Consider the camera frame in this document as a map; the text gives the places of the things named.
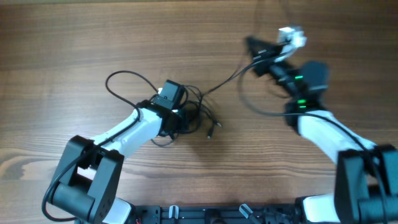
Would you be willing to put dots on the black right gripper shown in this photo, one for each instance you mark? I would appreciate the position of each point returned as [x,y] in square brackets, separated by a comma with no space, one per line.
[260,51]

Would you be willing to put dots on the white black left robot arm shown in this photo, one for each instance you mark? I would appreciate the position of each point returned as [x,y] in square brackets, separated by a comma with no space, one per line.
[87,176]

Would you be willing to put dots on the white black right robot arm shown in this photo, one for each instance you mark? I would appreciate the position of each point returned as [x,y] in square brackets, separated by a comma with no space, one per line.
[366,173]

